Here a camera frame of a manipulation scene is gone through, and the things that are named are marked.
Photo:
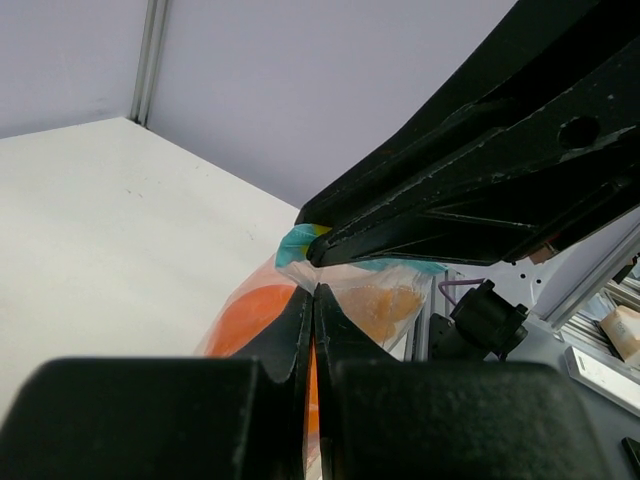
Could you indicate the orange fake orange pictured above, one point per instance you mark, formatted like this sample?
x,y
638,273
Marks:
x,y
244,318

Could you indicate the right aluminium frame post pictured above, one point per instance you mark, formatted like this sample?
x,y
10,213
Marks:
x,y
156,18

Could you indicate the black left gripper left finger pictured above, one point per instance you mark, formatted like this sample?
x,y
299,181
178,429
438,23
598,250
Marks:
x,y
241,417

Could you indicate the clear zip top bag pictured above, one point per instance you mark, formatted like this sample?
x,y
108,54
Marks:
x,y
289,267

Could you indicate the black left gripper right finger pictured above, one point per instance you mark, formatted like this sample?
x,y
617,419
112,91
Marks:
x,y
380,418

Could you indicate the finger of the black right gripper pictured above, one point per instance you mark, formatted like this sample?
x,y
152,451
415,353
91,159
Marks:
x,y
530,190
537,51

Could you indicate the yellow-orange fake pretzel cluster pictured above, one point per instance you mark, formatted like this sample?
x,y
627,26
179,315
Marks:
x,y
381,313

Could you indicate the yellow zip slider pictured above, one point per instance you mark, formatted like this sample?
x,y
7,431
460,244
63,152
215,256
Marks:
x,y
320,230

